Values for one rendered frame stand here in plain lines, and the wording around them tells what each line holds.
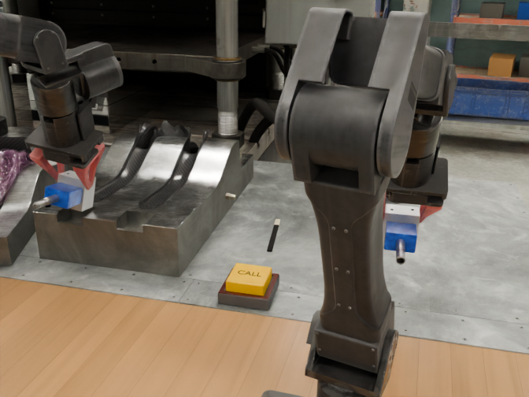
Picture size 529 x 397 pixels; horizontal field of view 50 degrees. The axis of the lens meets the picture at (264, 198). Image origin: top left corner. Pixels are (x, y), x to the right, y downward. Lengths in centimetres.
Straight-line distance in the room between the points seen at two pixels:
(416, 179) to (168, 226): 40
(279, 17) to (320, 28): 122
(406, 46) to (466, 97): 414
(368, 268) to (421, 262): 54
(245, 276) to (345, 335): 33
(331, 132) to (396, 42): 8
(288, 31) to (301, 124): 126
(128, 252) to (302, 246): 32
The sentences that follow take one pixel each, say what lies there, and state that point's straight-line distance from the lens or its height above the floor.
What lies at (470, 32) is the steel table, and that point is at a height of 88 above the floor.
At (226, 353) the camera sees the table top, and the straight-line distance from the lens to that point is 79.
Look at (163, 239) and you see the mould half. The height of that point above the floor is 87.
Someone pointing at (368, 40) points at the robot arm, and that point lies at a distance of 48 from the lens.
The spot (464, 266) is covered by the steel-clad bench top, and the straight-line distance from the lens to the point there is 106.
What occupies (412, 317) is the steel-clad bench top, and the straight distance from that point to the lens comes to 89.
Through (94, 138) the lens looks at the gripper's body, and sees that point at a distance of 92.
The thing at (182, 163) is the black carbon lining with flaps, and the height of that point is 91.
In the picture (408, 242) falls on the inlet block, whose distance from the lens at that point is 82.
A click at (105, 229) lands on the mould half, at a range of 98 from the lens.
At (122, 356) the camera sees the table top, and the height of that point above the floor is 80.
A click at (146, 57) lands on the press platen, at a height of 103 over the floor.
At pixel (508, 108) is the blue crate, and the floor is 34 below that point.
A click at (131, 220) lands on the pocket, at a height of 87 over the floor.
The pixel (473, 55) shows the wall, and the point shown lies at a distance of 750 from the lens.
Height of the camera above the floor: 128
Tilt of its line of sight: 22 degrees down
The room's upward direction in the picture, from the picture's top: 1 degrees clockwise
